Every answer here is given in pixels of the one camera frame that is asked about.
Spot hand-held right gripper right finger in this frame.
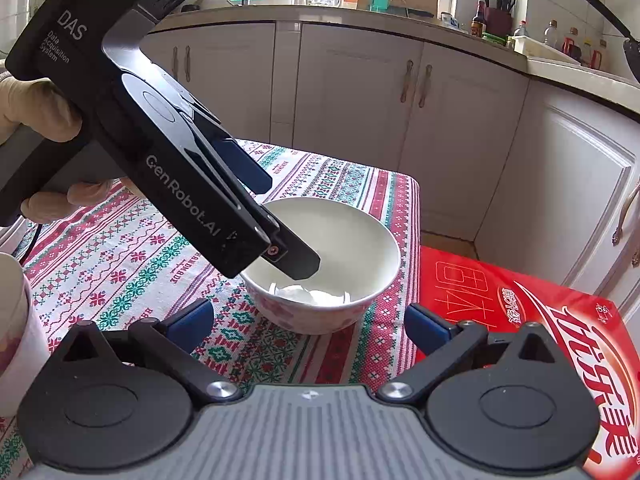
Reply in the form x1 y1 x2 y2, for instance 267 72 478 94
376 302 558 406

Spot black wok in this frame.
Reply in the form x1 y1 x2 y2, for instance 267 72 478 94
578 0 640 84

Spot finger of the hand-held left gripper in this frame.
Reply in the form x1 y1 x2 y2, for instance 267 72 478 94
212 134 274 196
243 194 321 282

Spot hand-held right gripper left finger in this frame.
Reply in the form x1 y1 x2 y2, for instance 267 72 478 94
62 297 241 406

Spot dark soy sauce bottle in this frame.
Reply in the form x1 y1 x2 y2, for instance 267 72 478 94
471 0 488 39

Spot white plastic tray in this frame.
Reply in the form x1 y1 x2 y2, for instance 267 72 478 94
512 35 584 67

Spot black cable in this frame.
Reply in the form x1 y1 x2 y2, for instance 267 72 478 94
19 219 45 262

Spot white kitchen base cabinets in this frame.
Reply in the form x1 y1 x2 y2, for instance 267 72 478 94
140 20 640 321

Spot kitchen countertop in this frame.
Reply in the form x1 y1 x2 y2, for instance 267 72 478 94
150 4 640 122

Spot person's left hand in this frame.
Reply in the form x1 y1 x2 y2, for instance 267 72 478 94
0 74 147 222

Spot white bowl with pink flowers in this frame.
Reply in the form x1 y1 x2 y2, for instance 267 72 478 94
240 196 403 336
0 252 52 417

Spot knife block with knives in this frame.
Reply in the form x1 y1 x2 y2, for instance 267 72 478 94
482 0 517 37

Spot red printed carton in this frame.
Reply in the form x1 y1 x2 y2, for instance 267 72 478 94
414 245 640 480

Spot patterned tablecloth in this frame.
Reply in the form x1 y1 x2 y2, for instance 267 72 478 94
0 137 422 480

